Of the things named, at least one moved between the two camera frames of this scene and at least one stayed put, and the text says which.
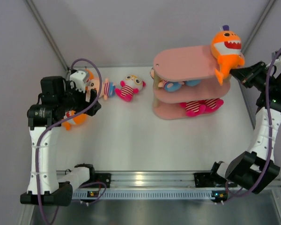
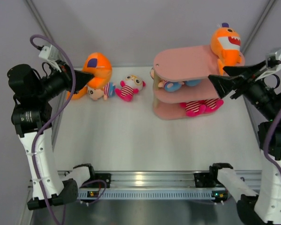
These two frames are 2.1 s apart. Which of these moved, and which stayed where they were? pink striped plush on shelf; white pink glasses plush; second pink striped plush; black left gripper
Moved: black left gripper
Stayed: white pink glasses plush; pink striped plush on shelf; second pink striped plush
